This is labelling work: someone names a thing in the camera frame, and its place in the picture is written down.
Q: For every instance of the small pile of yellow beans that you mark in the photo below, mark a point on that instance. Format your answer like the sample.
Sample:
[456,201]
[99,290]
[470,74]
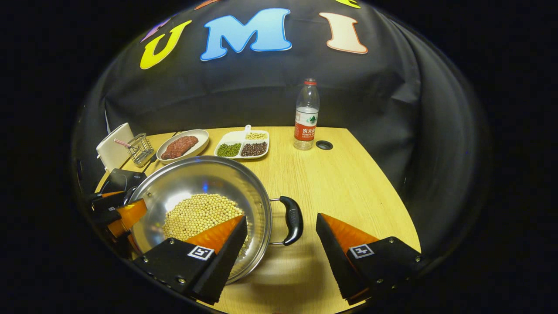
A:
[256,136]

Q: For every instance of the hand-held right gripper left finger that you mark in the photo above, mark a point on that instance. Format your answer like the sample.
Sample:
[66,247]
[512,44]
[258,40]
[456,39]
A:
[226,266]

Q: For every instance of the black induction cooktop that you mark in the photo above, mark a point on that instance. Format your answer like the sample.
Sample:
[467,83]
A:
[122,179]

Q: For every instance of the pile of green beans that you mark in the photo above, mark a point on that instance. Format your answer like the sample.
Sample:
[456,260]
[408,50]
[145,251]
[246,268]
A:
[228,150]

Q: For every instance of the white toaster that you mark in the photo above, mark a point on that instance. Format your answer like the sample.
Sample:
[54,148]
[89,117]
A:
[113,148]

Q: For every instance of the red label water bottle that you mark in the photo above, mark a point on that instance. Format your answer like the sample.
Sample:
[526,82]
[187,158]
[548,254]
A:
[306,126]

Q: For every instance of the pile of dark red beans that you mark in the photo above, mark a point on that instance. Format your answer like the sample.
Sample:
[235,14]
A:
[254,149]

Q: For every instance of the stainless steel pot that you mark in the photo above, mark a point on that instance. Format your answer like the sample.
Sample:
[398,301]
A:
[205,179]

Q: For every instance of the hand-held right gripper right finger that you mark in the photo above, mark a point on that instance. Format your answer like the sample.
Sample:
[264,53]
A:
[335,266]

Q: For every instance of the red meat slice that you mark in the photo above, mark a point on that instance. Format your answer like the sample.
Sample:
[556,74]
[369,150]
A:
[171,151]
[188,141]

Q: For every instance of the pile of soybeans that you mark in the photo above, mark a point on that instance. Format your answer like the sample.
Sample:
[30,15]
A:
[196,213]

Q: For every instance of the white oval plate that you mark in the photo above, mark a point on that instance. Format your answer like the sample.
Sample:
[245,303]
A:
[201,139]

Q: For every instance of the pink striped straw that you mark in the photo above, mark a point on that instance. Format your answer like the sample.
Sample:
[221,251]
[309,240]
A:
[122,143]

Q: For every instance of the white divided dish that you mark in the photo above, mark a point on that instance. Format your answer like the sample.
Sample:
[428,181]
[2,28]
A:
[231,137]

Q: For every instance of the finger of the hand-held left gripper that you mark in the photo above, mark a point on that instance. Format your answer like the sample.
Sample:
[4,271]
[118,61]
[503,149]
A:
[128,216]
[109,201]

